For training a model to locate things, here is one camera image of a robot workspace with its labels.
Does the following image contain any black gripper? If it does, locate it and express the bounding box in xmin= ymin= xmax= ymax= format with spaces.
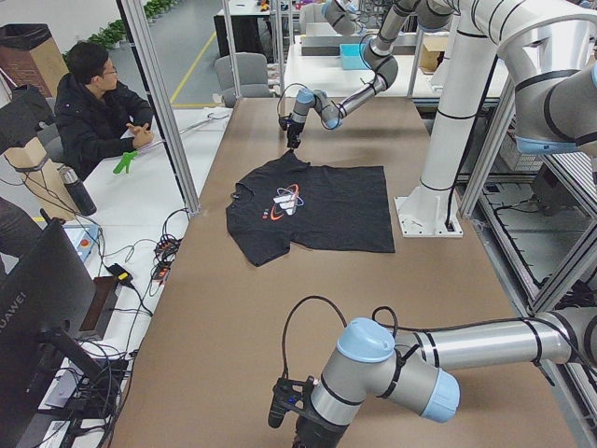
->
xmin=286 ymin=121 xmax=303 ymax=148

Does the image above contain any black graphic t-shirt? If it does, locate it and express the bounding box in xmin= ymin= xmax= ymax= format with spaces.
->
xmin=226 ymin=150 xmax=395 ymax=266

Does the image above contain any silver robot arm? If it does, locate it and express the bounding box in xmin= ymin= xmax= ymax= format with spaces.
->
xmin=268 ymin=307 xmax=596 ymax=447
xmin=278 ymin=1 xmax=454 ymax=150

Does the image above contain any grey office chair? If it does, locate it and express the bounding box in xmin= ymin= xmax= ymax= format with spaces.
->
xmin=215 ymin=52 xmax=271 ymax=107

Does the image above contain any green plastic toy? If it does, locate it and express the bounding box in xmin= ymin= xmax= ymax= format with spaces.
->
xmin=113 ymin=150 xmax=138 ymax=175

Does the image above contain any black power strip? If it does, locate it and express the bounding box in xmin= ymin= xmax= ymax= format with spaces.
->
xmin=151 ymin=233 xmax=182 ymax=284

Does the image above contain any seated person in black jacket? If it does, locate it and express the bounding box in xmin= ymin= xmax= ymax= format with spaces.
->
xmin=55 ymin=41 xmax=154 ymax=180

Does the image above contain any dark thermos bottle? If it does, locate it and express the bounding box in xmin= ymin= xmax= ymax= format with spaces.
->
xmin=59 ymin=165 xmax=97 ymax=217

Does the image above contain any teach pendant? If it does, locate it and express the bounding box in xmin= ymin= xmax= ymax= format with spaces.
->
xmin=63 ymin=224 xmax=99 ymax=262

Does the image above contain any black computer monitor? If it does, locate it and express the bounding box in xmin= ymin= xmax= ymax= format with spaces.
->
xmin=1 ymin=219 xmax=112 ymax=426

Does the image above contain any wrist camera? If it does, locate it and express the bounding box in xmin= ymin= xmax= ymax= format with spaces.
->
xmin=278 ymin=115 xmax=292 ymax=132
xmin=268 ymin=376 xmax=315 ymax=428

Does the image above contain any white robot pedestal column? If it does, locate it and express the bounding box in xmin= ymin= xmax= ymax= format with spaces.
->
xmin=396 ymin=1 xmax=596 ymax=237

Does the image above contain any aluminium frame post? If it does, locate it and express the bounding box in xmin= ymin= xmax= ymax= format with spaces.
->
xmin=116 ymin=0 xmax=200 ymax=217

